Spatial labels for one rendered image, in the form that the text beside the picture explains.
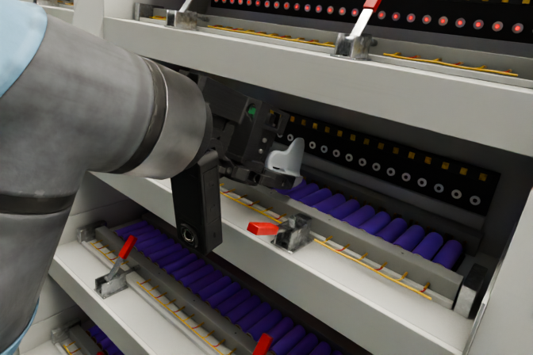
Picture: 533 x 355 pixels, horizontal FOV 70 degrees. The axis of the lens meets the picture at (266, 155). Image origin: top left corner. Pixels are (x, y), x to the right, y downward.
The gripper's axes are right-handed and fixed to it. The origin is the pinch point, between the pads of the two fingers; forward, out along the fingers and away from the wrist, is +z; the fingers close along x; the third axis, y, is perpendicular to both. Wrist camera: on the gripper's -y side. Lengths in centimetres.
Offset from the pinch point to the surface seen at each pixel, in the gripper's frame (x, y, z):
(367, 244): -14.2, -2.5, -3.6
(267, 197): -1.2, -2.6, -3.6
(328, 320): -14.2, -10.1, -6.8
